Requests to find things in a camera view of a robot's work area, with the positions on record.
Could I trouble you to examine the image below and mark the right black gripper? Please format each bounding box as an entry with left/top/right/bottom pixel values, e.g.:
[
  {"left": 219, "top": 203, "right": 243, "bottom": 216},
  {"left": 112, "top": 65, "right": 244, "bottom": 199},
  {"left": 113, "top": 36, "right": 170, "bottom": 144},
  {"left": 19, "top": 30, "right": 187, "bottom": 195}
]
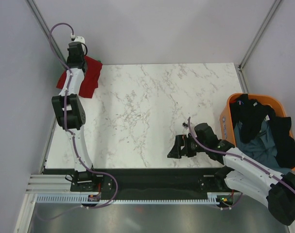
[{"left": 167, "top": 134, "right": 208, "bottom": 159}]

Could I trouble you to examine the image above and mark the red t-shirt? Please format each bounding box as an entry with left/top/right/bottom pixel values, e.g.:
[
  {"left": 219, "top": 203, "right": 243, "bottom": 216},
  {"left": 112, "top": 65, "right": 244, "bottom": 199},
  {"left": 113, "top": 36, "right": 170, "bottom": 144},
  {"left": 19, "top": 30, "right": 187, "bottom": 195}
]
[{"left": 52, "top": 55, "right": 103, "bottom": 101}]

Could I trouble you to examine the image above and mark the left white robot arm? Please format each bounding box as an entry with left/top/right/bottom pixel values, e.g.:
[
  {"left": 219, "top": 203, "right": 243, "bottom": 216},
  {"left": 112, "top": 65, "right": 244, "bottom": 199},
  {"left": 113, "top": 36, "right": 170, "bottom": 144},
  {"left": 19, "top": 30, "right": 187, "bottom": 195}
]
[{"left": 52, "top": 37, "right": 98, "bottom": 192}]

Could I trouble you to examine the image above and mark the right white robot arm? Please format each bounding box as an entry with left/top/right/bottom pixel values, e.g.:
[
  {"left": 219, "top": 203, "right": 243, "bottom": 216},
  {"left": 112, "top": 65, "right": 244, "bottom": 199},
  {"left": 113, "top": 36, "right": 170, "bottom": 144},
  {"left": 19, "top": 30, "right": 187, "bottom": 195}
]
[{"left": 167, "top": 123, "right": 295, "bottom": 226}]

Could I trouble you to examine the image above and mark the orange laundry basket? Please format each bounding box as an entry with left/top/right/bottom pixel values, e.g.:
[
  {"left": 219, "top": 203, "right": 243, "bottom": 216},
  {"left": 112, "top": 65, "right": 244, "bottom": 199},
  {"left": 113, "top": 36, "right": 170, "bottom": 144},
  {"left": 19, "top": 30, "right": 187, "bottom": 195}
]
[{"left": 219, "top": 93, "right": 295, "bottom": 170}]

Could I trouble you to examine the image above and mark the black t-shirt in basket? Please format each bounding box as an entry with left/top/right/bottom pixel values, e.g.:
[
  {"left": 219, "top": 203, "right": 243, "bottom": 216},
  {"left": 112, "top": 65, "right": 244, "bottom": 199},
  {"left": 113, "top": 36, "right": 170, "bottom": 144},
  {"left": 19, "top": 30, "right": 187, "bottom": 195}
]
[{"left": 228, "top": 93, "right": 295, "bottom": 169}]

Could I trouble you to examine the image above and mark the blue-grey shirt in basket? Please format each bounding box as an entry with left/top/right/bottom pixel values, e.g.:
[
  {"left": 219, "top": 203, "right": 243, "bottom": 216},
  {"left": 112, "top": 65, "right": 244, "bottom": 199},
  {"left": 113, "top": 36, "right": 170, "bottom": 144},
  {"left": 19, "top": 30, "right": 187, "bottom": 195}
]
[{"left": 234, "top": 120, "right": 291, "bottom": 174}]

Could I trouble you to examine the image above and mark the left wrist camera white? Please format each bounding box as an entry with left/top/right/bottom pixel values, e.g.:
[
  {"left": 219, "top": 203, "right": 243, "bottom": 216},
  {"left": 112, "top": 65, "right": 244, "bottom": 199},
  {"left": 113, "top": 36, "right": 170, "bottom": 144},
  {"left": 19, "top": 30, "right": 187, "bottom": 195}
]
[{"left": 71, "top": 36, "right": 87, "bottom": 53}]

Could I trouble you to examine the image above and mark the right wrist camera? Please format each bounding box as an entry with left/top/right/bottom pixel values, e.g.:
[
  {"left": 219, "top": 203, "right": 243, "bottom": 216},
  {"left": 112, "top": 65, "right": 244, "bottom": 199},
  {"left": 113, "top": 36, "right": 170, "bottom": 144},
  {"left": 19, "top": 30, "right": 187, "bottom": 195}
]
[{"left": 182, "top": 122, "right": 189, "bottom": 130}]

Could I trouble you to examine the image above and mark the left aluminium frame post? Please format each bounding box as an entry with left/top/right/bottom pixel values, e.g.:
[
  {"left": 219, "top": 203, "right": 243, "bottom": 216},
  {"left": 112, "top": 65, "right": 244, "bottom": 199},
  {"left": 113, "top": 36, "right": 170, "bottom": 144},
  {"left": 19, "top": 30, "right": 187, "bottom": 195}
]
[{"left": 25, "top": 0, "right": 68, "bottom": 70}]

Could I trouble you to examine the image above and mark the aluminium frame post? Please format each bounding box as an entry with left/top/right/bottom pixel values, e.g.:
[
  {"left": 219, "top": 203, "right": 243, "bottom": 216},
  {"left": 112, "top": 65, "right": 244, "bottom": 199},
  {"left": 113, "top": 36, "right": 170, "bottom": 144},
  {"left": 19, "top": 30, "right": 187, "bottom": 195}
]
[
  {"left": 25, "top": 0, "right": 68, "bottom": 70},
  {"left": 237, "top": 0, "right": 283, "bottom": 72}
]

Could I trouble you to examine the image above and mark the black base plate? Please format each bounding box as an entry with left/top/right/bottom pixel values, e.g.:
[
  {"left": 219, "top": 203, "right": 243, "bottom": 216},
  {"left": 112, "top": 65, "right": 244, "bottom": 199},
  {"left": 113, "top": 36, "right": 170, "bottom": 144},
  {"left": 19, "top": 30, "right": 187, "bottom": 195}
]
[{"left": 69, "top": 167, "right": 245, "bottom": 202}]

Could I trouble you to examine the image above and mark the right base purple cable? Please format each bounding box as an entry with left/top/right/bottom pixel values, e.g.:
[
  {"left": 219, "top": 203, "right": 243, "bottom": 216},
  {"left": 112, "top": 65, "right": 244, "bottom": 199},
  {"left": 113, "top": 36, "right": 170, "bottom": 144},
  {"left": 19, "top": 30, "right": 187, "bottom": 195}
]
[{"left": 215, "top": 193, "right": 244, "bottom": 211}]

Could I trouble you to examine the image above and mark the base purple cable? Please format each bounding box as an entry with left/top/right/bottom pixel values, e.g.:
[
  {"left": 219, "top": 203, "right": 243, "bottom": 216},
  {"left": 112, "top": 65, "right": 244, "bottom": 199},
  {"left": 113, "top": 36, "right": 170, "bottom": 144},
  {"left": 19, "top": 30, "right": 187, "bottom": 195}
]
[
  {"left": 35, "top": 171, "right": 119, "bottom": 221},
  {"left": 215, "top": 193, "right": 244, "bottom": 211}
]

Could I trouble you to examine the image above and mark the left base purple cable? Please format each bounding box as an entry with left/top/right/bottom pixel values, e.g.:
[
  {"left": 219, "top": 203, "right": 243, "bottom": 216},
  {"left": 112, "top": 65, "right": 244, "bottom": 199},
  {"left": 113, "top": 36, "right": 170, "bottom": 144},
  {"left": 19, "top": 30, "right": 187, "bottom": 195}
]
[{"left": 35, "top": 171, "right": 119, "bottom": 221}]

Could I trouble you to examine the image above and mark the white slotted cable duct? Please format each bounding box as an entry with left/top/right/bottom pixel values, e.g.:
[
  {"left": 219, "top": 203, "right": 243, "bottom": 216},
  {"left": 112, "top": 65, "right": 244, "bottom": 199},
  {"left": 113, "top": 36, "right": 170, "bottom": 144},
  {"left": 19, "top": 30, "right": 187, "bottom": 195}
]
[{"left": 36, "top": 193, "right": 234, "bottom": 206}]

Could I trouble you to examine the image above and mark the right aluminium frame post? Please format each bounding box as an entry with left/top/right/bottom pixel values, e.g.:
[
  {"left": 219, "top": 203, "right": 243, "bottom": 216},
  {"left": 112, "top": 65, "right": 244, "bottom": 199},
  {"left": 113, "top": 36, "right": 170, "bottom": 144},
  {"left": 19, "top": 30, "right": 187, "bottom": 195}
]
[{"left": 237, "top": 0, "right": 283, "bottom": 72}]

